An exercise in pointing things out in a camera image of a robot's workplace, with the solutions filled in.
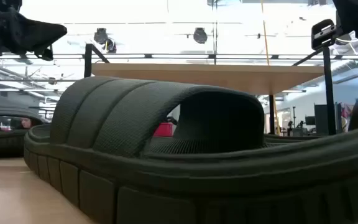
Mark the small dark monitor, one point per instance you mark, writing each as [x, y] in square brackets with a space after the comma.
[310, 120]

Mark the wooden shelf with black frame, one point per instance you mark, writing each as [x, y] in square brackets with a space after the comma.
[197, 76]

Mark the dark cabinet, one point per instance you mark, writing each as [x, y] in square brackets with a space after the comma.
[319, 119]

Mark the red plastic bin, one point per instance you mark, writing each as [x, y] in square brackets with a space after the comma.
[163, 130]

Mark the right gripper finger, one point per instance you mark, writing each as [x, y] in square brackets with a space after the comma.
[323, 32]

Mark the dark hanging pole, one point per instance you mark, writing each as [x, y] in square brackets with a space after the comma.
[215, 31]

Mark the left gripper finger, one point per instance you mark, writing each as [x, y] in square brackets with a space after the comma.
[33, 34]
[46, 55]

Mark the colourful patchwork quilt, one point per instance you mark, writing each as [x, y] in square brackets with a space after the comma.
[346, 115]

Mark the person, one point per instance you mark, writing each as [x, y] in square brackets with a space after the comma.
[26, 123]

